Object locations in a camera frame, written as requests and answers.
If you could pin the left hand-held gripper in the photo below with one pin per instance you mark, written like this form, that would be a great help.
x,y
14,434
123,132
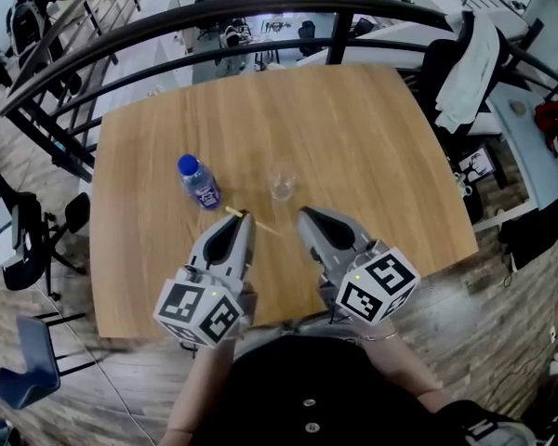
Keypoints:
x,y
195,309

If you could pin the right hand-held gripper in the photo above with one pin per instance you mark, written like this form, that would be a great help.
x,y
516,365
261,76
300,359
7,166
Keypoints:
x,y
376,291

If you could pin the thin wooden stick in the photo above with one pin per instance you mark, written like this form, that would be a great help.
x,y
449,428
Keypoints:
x,y
232,210

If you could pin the clear drinking glass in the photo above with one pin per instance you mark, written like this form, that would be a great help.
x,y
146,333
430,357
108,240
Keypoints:
x,y
283,193

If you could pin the person's left forearm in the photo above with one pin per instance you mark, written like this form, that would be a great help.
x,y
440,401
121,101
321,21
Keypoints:
x,y
195,388

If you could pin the person's right forearm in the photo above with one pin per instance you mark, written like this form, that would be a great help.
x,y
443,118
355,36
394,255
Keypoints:
x,y
400,365

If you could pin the blue capped water bottle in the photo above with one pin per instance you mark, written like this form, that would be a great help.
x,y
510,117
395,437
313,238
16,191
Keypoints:
x,y
200,186

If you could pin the person's black shirt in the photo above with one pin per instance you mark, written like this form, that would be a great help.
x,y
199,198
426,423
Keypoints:
x,y
307,379

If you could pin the black white deer picture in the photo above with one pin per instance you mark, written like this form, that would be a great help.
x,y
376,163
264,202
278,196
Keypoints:
x,y
476,167

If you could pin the black bag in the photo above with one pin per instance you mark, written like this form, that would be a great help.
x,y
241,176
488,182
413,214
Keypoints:
x,y
535,235

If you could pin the light blue table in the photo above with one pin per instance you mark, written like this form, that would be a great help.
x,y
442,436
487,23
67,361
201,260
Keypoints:
x,y
516,142

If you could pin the white garment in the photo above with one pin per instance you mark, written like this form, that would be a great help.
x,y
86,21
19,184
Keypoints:
x,y
469,77

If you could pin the dark blue chair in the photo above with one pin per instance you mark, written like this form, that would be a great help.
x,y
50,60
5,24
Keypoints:
x,y
32,356

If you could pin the white boxes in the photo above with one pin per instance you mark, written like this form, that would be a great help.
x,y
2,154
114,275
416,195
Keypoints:
x,y
7,244

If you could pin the black metal railing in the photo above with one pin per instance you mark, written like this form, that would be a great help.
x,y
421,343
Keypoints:
x,y
283,0

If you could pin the red cloth item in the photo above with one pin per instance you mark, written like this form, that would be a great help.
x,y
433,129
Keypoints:
x,y
551,119

